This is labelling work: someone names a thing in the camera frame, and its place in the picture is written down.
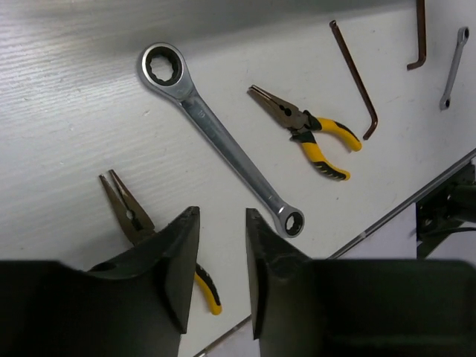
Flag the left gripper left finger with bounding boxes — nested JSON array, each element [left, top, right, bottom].
[[1, 207, 200, 356]]

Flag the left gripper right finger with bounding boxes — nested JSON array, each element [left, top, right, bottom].
[[245, 208, 475, 356]]

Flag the straight brown hex key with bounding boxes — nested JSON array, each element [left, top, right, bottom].
[[407, 0, 427, 71]]

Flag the large silver ratchet wrench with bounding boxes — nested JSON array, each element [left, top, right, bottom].
[[138, 42, 305, 238]]

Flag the small silver wrench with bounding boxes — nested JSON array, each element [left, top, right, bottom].
[[439, 27, 470, 111]]

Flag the left yellow-handled pliers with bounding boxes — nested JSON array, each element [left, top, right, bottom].
[[99, 170, 222, 315]]

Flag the yellow-handled pliers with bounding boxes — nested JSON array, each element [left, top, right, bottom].
[[248, 85, 362, 181], [99, 170, 222, 315]]

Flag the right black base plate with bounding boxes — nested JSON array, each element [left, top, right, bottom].
[[416, 163, 475, 259]]

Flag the right yellow-handled pliers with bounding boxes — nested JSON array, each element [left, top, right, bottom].
[[248, 85, 362, 181]]

